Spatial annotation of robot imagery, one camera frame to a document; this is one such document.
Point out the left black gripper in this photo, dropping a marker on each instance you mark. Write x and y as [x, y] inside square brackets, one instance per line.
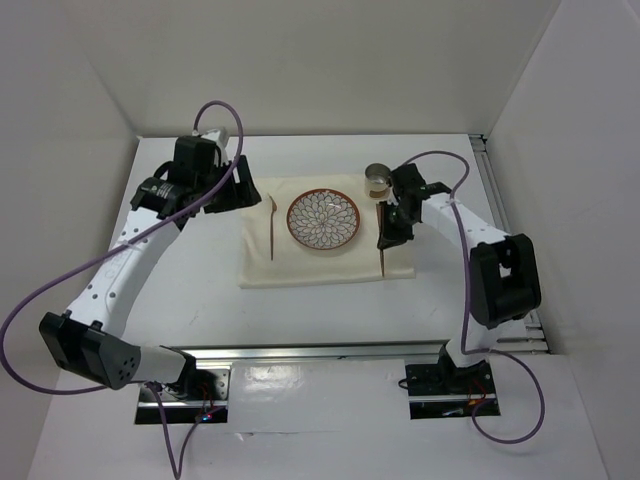
[240, 194]

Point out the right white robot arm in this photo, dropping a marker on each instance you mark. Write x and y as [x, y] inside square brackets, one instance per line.
[500, 271]

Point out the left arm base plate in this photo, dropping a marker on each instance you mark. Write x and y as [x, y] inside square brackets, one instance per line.
[207, 402]

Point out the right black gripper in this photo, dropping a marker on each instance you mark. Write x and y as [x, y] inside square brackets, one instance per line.
[390, 236]

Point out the silver metal cup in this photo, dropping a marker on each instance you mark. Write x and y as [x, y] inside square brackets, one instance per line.
[377, 181]

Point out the cream cloth placemat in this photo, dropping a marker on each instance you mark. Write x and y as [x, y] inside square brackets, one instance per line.
[295, 265]

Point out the aluminium front rail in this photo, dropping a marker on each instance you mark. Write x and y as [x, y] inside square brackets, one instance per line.
[312, 352]

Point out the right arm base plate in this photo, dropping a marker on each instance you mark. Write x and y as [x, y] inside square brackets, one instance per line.
[430, 396]

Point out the copper knife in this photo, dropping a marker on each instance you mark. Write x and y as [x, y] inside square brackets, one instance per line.
[380, 212]

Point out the floral patterned ceramic plate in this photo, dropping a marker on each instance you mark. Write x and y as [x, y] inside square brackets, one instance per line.
[323, 219]

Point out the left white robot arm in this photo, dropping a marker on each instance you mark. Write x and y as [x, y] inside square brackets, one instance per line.
[87, 339]

